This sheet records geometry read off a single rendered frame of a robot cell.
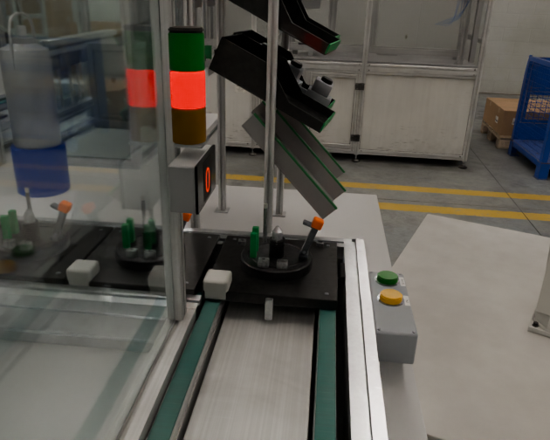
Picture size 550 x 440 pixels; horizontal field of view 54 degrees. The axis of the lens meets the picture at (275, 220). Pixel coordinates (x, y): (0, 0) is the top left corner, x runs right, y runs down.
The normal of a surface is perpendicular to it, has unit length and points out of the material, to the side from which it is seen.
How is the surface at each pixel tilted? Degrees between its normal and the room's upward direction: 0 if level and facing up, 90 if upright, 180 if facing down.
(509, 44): 90
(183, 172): 90
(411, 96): 90
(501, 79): 90
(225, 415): 0
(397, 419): 0
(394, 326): 0
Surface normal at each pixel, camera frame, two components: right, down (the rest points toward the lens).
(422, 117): -0.12, 0.38
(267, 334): 0.03, -0.92
